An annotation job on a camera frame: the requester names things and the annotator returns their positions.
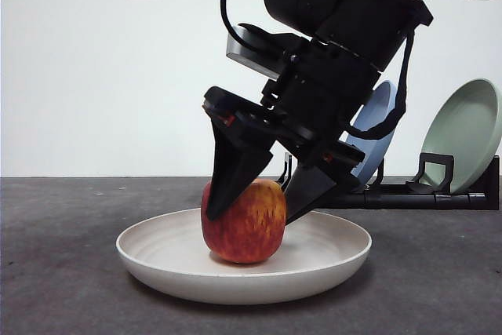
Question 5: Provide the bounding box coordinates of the red yellow apple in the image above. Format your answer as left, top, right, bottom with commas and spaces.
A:
200, 177, 288, 264

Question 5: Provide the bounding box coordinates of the green plate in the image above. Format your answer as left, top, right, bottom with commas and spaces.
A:
419, 78, 502, 195

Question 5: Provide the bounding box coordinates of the black plate rack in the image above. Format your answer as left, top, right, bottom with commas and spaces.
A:
278, 151, 501, 210

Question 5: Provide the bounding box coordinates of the black camera cable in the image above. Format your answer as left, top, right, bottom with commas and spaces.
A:
220, 0, 275, 53

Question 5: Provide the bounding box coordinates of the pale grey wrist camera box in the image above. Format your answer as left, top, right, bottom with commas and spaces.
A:
225, 24, 292, 79

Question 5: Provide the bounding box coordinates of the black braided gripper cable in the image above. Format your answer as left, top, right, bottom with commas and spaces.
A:
344, 28, 417, 142

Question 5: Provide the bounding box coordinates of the pale yellow plate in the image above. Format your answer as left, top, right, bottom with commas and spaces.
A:
115, 207, 373, 305

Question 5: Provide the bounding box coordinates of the blue plate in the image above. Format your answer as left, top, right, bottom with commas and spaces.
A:
343, 78, 399, 191

